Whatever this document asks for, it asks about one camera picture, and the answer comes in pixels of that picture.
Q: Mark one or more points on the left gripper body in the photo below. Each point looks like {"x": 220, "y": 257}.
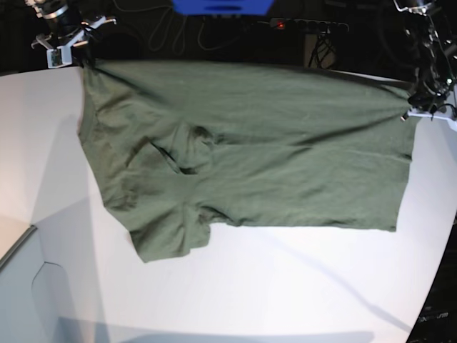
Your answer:
{"x": 435, "y": 107}

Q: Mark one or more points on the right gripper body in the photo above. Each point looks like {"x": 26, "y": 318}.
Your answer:
{"x": 69, "y": 31}

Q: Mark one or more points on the green t-shirt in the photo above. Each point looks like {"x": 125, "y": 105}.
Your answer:
{"x": 176, "y": 146}

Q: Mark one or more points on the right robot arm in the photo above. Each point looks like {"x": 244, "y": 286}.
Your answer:
{"x": 55, "y": 8}

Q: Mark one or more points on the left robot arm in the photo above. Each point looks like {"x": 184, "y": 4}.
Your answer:
{"x": 434, "y": 91}

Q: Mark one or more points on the blue box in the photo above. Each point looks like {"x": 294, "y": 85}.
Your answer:
{"x": 222, "y": 7}

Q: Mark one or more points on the black power strip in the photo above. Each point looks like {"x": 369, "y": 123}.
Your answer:
{"x": 310, "y": 26}

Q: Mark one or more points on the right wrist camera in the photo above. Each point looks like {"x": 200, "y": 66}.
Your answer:
{"x": 60, "y": 57}

